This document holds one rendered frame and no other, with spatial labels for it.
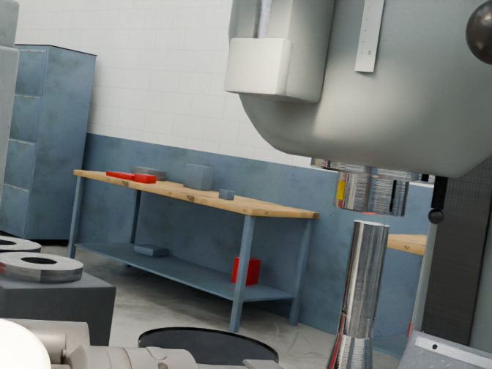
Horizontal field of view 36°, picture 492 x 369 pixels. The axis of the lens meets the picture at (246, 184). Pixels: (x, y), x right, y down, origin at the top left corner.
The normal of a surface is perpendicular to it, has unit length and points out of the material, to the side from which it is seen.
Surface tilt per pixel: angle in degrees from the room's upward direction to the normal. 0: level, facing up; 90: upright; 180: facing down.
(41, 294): 90
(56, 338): 53
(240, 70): 90
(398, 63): 99
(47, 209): 90
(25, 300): 90
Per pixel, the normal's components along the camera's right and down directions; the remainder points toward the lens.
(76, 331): 0.29, -0.84
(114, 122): -0.69, -0.06
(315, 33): 0.72, 0.14
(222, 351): -0.19, -0.04
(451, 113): 0.37, 0.55
